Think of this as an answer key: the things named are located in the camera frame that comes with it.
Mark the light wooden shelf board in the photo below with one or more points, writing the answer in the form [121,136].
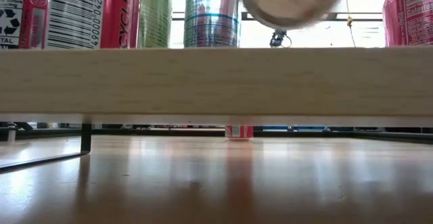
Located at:
[216,82]

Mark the small grey post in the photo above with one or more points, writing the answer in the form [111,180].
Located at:
[11,135]

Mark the black metal shelf frame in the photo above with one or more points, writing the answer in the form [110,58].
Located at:
[85,137]

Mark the light green beverage can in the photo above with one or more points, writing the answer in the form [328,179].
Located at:
[155,17]

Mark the red soda can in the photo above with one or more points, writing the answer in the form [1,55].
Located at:
[239,132]
[409,14]

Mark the red Coca-Cola can black script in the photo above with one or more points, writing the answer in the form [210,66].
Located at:
[115,14]

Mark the dark background device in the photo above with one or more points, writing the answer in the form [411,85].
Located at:
[278,38]

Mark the black aluminium table frame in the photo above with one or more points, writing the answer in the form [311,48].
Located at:
[186,132]

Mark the blue silver Red Bull can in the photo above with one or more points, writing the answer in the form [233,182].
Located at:
[211,14]

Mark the dark green soda can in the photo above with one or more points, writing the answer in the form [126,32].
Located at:
[291,0]

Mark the black horizontal background rail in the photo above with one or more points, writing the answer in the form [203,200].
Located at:
[333,16]

